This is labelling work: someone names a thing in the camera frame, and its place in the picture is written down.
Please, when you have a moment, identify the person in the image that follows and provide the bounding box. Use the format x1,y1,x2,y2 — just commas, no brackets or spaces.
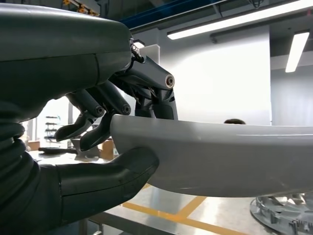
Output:
224,118,246,126

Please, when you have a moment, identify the ceiling light strip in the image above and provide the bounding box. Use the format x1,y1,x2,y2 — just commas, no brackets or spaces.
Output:
284,31,311,73
167,0,313,41

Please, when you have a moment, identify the cardboard box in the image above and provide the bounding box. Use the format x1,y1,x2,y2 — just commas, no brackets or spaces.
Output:
97,139,115,161

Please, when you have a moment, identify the black flat part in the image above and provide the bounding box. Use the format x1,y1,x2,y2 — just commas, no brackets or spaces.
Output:
38,146,78,156

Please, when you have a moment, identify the grey round wheel cover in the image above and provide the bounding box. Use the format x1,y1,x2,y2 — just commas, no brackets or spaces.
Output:
250,193,313,235

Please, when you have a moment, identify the grey bench rail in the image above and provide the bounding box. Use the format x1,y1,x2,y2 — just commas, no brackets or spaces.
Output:
87,212,176,235

